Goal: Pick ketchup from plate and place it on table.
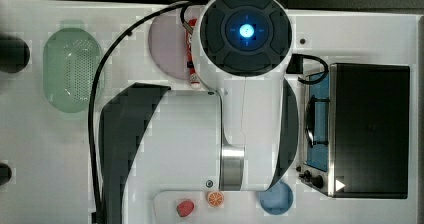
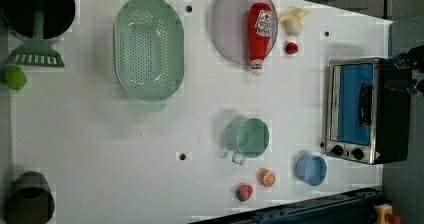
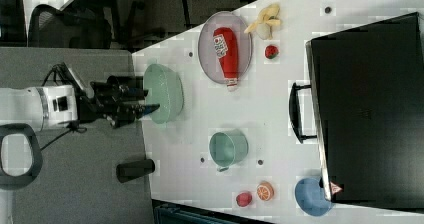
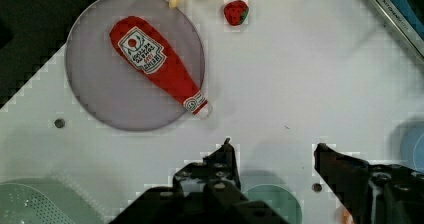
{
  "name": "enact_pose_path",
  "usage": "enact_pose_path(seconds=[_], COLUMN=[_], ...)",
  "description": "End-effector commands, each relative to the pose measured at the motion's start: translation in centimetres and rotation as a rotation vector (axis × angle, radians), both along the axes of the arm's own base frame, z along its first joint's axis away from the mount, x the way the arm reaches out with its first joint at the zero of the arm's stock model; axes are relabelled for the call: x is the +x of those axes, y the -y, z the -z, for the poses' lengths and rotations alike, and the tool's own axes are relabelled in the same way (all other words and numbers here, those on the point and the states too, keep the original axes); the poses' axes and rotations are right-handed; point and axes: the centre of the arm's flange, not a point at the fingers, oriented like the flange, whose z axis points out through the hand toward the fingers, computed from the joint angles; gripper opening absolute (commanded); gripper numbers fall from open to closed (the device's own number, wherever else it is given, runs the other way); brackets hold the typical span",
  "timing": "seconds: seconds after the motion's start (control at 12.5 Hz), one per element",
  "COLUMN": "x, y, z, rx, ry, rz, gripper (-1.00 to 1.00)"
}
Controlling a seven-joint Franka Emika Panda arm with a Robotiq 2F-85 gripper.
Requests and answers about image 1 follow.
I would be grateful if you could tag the orange slice toy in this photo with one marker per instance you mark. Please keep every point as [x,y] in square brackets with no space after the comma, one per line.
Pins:
[215,198]

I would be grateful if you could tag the red strawberry toy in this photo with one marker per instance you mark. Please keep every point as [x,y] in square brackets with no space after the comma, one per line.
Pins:
[185,208]

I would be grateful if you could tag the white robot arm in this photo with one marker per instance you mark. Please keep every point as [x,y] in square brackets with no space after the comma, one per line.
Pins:
[236,134]

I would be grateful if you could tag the black cylinder upper left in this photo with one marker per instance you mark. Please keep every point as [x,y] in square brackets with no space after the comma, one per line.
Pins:
[14,54]

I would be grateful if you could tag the green perforated colander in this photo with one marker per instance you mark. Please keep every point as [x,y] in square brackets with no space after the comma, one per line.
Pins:
[70,59]

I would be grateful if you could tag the grey round plate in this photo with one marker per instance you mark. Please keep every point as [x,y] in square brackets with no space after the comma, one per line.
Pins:
[170,47]

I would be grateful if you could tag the black toaster oven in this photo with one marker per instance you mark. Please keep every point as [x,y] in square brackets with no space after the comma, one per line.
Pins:
[356,131]

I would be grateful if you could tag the black cylinder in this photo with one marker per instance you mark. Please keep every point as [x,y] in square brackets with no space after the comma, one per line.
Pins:
[14,54]
[5,173]

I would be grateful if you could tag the black cylinder lower left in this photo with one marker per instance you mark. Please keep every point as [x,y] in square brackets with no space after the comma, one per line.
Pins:
[5,173]

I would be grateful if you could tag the blue round bowl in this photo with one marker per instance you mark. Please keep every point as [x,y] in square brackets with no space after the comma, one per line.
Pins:
[277,200]

